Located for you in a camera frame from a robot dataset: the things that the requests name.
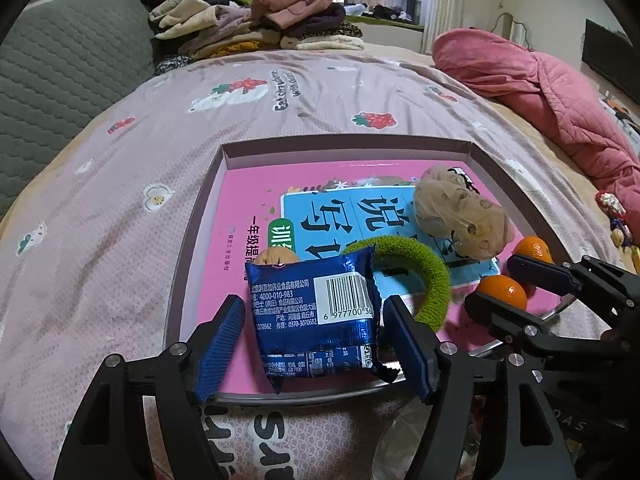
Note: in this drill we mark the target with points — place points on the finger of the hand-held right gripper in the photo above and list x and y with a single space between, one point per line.
492 312
540 272

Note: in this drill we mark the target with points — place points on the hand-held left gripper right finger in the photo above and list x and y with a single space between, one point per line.
407 355

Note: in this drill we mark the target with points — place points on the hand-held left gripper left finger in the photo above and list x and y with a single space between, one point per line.
222 350

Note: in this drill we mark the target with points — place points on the tangerine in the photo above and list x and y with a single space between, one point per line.
532 249
500 290

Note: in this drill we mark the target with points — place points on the blue snack packet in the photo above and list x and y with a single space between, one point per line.
310 320

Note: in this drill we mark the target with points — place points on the shallow cardboard box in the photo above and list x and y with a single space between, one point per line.
200 250

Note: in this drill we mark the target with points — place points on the bear-shaped cookie plush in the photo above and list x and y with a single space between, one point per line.
450 205

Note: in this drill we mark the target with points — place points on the pink workbook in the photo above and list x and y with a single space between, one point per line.
240 270

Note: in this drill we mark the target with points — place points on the small doll toy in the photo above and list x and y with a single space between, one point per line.
617 220

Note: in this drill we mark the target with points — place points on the walnut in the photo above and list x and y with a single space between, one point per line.
272 256

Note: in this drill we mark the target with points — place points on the beige bed sheet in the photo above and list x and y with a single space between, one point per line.
550 160

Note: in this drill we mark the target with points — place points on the white storage box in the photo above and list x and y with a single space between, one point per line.
622 112

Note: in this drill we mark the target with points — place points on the pink strawberry print bedsheet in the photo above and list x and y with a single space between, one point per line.
100 210

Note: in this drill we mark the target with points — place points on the pink quilted blanket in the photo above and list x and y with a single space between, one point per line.
525 75

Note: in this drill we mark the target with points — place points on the dark clothes heap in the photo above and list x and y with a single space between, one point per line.
385 12

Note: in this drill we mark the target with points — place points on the pile of folded clothes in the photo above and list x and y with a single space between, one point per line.
240 30

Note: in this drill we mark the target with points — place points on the grey quilted headboard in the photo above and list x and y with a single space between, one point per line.
50 75

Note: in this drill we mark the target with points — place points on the black wall television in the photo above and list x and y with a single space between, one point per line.
615 60

